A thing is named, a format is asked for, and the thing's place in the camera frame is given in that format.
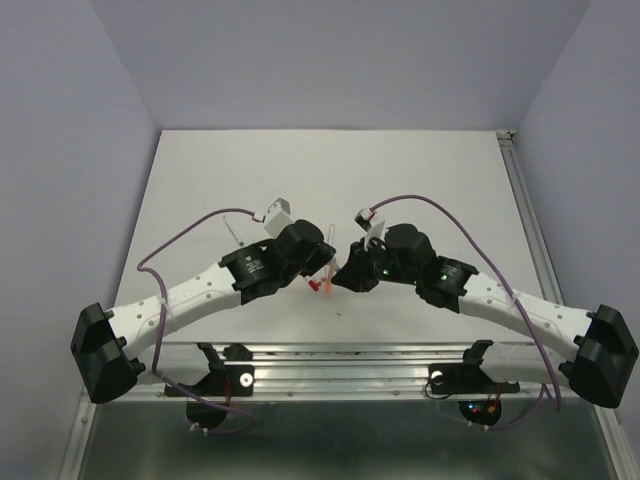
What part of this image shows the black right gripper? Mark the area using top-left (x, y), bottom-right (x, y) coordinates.
top-left (329, 236), bottom-right (420, 293)

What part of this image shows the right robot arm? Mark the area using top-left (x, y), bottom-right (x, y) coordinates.
top-left (332, 224), bottom-right (639, 408)

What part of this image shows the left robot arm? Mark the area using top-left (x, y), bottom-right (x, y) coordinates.
top-left (70, 220), bottom-right (336, 404)

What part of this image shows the orange tip tan marker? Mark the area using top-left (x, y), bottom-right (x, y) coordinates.
top-left (323, 272), bottom-right (332, 298)

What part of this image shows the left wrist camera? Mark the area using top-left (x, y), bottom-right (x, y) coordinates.
top-left (252, 197), bottom-right (294, 239)

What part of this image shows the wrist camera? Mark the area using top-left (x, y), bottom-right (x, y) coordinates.
top-left (252, 197), bottom-right (294, 239)
top-left (354, 208), bottom-right (386, 251)

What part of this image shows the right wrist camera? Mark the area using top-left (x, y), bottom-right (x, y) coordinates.
top-left (354, 208), bottom-right (386, 251)

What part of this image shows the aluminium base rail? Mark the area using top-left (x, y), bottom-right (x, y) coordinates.
top-left (82, 341), bottom-right (606, 401)

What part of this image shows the aluminium side rail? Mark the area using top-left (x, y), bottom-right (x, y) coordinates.
top-left (496, 130), bottom-right (565, 305)

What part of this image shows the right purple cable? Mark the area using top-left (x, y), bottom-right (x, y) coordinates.
top-left (367, 193), bottom-right (564, 434)

